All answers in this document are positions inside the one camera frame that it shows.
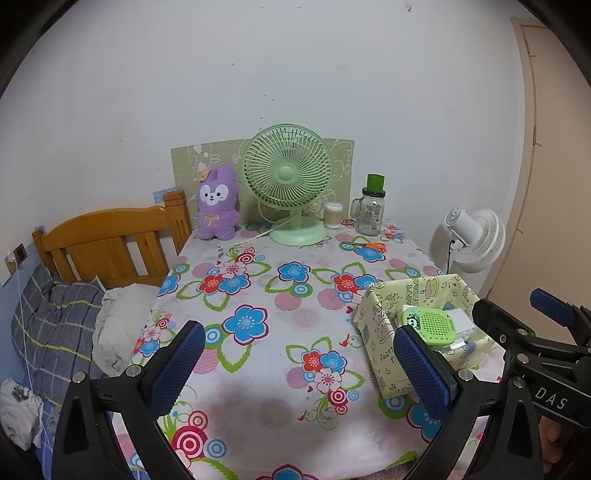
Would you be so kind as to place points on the white standing fan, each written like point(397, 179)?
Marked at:
point(480, 240)

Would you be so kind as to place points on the white grey crumpled cloth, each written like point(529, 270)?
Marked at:
point(18, 410)

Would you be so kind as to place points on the beige wardrobe door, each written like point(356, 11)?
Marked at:
point(549, 161)

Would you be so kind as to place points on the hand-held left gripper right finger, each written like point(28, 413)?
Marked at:
point(425, 374)

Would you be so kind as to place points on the cotton swab container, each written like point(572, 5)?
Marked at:
point(333, 216)

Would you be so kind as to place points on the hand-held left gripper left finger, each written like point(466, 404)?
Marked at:
point(178, 369)

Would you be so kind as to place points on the floral tablecloth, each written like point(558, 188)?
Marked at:
point(277, 332)

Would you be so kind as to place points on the green printed cardboard panel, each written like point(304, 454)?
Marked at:
point(207, 152)

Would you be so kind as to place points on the white box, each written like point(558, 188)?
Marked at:
point(464, 325)

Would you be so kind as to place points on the purple plush toy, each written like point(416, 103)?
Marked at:
point(217, 203)

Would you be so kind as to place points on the wooden bed headboard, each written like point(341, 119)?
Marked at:
point(101, 244)

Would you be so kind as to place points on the green desk fan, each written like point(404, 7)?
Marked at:
point(286, 175)

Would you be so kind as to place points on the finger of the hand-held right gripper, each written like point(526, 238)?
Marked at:
point(503, 323)
point(551, 304)

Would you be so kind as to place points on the yellow printed storage box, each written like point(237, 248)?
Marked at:
point(378, 332)

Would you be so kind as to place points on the person's right hand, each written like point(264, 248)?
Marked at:
point(554, 441)

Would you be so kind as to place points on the green speaker device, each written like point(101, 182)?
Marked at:
point(429, 325)

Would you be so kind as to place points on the grey plaid quilt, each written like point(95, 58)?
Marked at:
point(55, 323)

